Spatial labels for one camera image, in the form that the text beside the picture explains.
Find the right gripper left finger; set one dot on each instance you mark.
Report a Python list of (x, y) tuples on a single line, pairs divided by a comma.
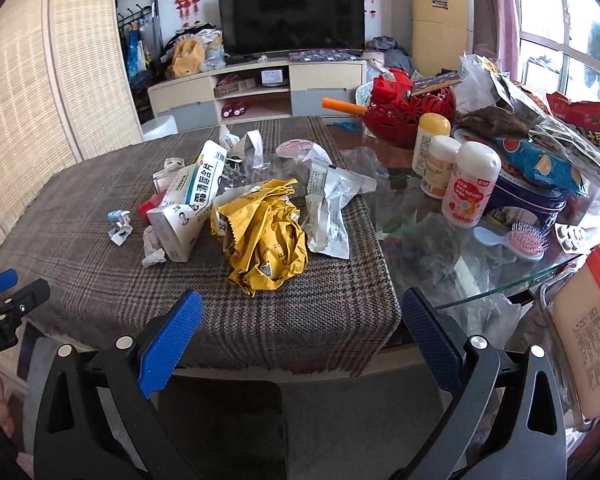
[(96, 419)]

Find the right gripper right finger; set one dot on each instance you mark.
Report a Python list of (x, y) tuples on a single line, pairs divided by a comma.
[(505, 419)]

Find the blue white torn wrapper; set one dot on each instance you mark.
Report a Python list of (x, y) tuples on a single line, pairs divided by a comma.
[(121, 227)]

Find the white green medicine box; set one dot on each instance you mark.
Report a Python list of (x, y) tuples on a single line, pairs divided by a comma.
[(179, 218)]

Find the yellow foil bag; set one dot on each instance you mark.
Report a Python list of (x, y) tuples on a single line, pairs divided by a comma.
[(259, 229)]

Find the torn white medicine box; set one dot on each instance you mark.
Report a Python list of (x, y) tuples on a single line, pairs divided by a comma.
[(247, 148)]

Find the round pink jelly lid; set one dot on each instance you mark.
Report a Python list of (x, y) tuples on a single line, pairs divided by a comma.
[(299, 150)]

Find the white paper wrapper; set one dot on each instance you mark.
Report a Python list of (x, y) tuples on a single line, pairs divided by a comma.
[(328, 192)]

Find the beige pack with red band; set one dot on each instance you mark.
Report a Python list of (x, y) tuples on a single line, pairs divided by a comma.
[(576, 315)]

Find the beige woven screen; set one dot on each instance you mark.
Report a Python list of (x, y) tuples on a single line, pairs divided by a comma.
[(64, 94)]

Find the pink blue hairbrush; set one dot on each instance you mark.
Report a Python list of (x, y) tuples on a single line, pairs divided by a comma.
[(524, 240)]

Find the white stool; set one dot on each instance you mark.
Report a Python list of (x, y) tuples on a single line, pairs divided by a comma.
[(159, 127)]

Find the clear plastic bag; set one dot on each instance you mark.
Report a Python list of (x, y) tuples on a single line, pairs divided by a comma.
[(418, 243)]

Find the blue cookie tin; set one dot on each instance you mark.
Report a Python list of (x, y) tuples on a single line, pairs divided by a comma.
[(514, 198)]

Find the blue snack bag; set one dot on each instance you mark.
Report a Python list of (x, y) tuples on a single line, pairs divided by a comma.
[(541, 167)]

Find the pink label white bottle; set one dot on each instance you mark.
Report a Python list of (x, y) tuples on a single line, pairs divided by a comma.
[(476, 170)]

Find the white cap orange bottle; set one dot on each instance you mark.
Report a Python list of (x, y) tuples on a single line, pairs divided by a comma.
[(439, 164)]

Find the red snack bag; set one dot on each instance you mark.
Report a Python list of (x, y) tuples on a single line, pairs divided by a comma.
[(584, 116)]

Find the yellow cap white bottle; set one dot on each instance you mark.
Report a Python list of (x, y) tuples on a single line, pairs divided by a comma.
[(430, 125)]

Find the cream grey TV cabinet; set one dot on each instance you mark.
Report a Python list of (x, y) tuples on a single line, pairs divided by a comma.
[(247, 92)]

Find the red plastic basket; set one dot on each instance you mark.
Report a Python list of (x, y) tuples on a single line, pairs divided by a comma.
[(393, 113)]

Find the dark gift box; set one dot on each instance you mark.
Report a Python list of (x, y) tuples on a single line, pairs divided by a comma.
[(435, 83)]

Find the black television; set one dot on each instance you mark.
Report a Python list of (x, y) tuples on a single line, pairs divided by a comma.
[(267, 26)]

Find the cardboard box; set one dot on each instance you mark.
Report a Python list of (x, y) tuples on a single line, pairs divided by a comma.
[(442, 31)]

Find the orange handled knife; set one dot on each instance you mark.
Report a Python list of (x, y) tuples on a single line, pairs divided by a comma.
[(343, 107)]

